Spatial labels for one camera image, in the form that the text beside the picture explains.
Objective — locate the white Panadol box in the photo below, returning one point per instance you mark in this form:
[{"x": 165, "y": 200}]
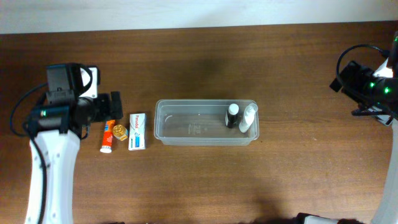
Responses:
[{"x": 137, "y": 132}]

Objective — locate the white spray bottle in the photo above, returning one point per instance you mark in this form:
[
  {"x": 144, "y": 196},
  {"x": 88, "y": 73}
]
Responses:
[{"x": 248, "y": 117}]

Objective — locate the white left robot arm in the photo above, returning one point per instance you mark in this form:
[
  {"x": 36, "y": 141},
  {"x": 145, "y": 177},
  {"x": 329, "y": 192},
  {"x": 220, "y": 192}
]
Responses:
[{"x": 56, "y": 126}]

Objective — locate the clear plastic container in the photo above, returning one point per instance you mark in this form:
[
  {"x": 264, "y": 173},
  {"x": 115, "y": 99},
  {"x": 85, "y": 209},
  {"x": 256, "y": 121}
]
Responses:
[{"x": 201, "y": 123}]

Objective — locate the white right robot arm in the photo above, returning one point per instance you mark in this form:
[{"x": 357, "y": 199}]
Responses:
[{"x": 384, "y": 93}]

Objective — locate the orange tablet tube white cap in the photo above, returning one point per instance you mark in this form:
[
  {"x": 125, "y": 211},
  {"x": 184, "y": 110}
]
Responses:
[{"x": 107, "y": 142}]

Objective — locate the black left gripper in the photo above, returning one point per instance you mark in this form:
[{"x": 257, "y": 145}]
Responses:
[{"x": 115, "y": 104}]

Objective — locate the dark bottle white cap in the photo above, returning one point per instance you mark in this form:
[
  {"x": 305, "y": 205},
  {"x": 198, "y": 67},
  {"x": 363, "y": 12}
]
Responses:
[{"x": 231, "y": 115}]

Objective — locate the small gold-lid balm jar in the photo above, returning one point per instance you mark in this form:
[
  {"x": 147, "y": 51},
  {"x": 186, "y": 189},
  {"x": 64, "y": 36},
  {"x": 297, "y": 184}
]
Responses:
[{"x": 120, "y": 132}]

